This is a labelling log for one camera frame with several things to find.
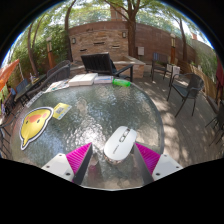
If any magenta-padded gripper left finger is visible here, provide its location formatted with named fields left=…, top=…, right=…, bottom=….
left=40, top=142, right=93, bottom=186

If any white computer mouse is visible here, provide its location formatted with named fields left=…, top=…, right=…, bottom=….
left=103, top=125, right=138, bottom=165

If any black metal mesh chair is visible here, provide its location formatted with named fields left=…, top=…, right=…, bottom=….
left=167, top=73, right=205, bottom=118
left=204, top=99, right=224, bottom=146

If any colourful printed leaflet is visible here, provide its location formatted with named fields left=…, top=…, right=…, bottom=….
left=44, top=79, right=71, bottom=94

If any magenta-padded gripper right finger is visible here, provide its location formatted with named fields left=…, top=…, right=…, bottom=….
left=133, top=143, right=184, bottom=186

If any small yellow card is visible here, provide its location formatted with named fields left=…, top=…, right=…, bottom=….
left=52, top=102, right=73, bottom=121

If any dark round table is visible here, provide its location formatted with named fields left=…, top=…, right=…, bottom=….
left=14, top=73, right=48, bottom=101

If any black slatted armchair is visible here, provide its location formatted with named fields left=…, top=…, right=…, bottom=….
left=80, top=52, right=134, bottom=83

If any blue chair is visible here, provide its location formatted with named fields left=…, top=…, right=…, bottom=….
left=14, top=78, right=29, bottom=94

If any white flat box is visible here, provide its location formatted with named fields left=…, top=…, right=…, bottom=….
left=68, top=73, right=99, bottom=87

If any thin white book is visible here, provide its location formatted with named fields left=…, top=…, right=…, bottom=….
left=93, top=75, right=114, bottom=85

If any yellow bird-shaped mouse pad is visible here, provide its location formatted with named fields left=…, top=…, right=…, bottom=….
left=19, top=106, right=54, bottom=151

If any person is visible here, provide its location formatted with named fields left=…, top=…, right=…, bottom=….
left=6, top=85, right=17, bottom=101

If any white license plate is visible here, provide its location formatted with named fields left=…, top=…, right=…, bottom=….
left=24, top=90, right=46, bottom=108

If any dark wicker chair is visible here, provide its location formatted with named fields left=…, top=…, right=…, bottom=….
left=28, top=63, right=72, bottom=98

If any wooden slat fence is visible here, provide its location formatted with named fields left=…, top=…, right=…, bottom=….
left=191, top=63, right=218, bottom=101

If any white bag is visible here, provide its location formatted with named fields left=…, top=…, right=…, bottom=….
left=171, top=64, right=181, bottom=77

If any large brown-trunk tree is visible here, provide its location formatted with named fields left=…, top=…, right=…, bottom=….
left=99, top=0, right=151, bottom=58

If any orange canopy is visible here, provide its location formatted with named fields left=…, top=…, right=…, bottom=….
left=0, top=59, right=21, bottom=92

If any green plastic bottle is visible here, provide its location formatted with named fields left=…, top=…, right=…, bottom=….
left=112, top=78, right=132, bottom=88

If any dark red closed umbrella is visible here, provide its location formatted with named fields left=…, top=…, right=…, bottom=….
left=215, top=56, right=224, bottom=98

